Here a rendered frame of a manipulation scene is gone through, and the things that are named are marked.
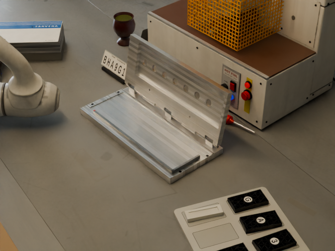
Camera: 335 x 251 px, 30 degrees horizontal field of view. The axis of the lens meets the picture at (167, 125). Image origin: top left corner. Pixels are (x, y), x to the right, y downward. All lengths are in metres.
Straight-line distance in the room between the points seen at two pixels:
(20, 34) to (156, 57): 0.58
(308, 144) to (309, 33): 0.34
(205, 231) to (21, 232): 0.47
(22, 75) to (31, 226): 0.45
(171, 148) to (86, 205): 0.31
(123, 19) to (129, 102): 0.43
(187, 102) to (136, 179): 0.29
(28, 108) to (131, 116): 0.32
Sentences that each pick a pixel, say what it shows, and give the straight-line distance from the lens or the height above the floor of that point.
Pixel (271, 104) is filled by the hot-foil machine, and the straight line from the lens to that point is 1.93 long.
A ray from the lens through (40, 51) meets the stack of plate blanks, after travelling 2.31.
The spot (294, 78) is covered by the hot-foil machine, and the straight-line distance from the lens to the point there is 1.96.
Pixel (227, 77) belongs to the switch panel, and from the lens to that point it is 1.96.
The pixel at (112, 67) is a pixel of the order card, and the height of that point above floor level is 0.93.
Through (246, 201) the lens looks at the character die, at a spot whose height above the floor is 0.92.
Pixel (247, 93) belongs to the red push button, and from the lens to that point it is 1.91.
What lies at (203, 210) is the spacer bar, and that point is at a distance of 1.66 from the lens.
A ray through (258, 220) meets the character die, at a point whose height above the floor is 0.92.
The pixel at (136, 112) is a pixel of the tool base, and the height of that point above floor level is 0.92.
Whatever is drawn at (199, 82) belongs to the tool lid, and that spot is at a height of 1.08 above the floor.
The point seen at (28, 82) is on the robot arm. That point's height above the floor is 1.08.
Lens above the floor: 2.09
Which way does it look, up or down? 38 degrees down
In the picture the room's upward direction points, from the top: straight up
